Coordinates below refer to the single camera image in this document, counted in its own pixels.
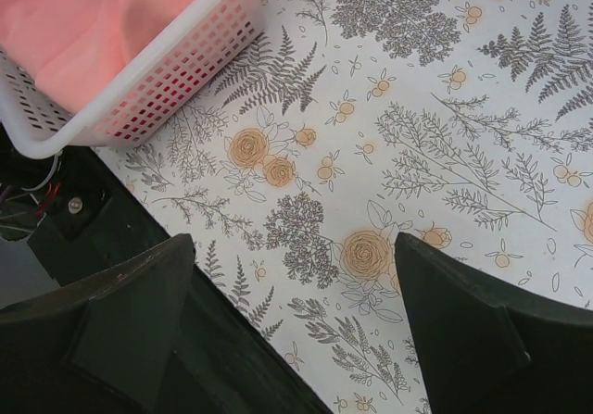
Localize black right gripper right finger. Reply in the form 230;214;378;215
395;232;592;413

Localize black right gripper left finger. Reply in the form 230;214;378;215
0;232;195;414

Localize floral table mat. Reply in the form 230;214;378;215
99;0;592;413

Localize pink cloth in basket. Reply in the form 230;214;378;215
1;0;194;113

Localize white plastic basket front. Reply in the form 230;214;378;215
1;0;264;159

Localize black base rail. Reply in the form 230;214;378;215
0;121;334;414

